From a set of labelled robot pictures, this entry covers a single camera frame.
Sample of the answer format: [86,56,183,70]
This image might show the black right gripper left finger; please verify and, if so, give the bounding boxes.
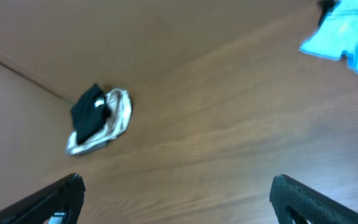
[0,173,86,224]

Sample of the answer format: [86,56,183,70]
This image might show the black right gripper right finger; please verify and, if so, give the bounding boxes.
[269,174,358,224]

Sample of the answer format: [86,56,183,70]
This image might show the plain black t-shirt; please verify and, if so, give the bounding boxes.
[70,83,111,144]

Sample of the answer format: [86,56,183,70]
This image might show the folded beige shorts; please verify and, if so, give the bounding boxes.
[66,88,132,156]

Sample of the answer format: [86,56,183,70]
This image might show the light blue t-shirt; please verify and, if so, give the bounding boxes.
[300,0,358,75]

